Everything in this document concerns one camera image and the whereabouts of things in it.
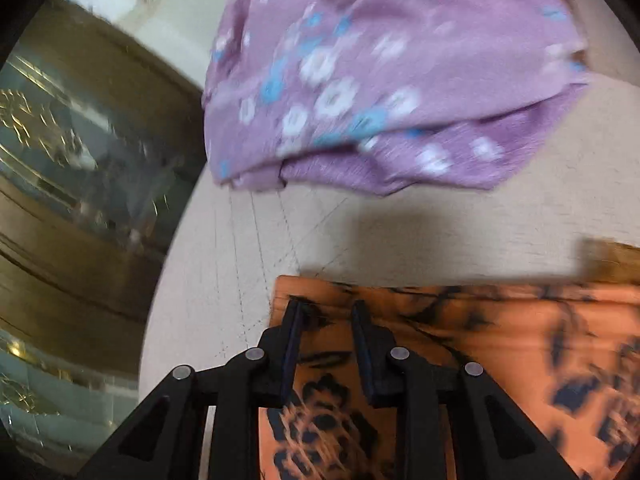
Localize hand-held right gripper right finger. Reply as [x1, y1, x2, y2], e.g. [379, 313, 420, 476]
[350, 300, 581, 480]

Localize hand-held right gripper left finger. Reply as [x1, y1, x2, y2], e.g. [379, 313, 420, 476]
[75, 297, 307, 480]

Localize orange black floral blouse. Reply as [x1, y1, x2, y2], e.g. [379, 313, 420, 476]
[257, 242, 640, 480]

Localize wooden stained glass door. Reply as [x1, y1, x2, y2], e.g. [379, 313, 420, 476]
[0, 0, 211, 466]

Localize purple floral cloth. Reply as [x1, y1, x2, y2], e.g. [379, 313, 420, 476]
[201, 0, 596, 197]

